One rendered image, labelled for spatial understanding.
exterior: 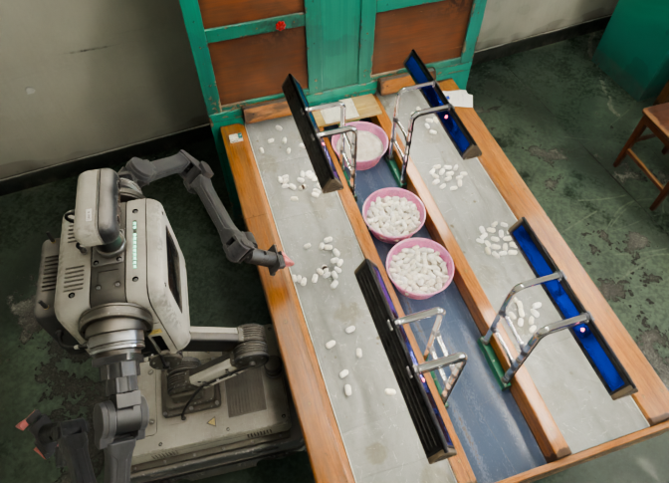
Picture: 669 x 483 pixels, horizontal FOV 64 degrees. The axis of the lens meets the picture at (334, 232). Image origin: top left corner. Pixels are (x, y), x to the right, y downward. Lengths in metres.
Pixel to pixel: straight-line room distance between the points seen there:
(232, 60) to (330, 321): 1.20
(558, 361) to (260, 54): 1.72
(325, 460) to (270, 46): 1.67
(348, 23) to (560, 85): 2.25
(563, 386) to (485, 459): 0.37
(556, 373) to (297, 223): 1.14
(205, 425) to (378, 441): 0.70
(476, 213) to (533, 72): 2.24
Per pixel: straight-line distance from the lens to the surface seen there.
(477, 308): 2.08
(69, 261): 1.44
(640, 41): 4.38
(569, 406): 2.04
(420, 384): 1.53
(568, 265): 2.29
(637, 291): 3.35
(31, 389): 3.06
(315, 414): 1.85
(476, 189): 2.44
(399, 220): 2.28
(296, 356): 1.92
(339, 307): 2.03
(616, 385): 1.74
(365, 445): 1.85
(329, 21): 2.47
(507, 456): 1.99
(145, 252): 1.38
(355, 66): 2.65
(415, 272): 2.13
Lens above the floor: 2.53
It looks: 54 degrees down
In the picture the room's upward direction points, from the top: straight up
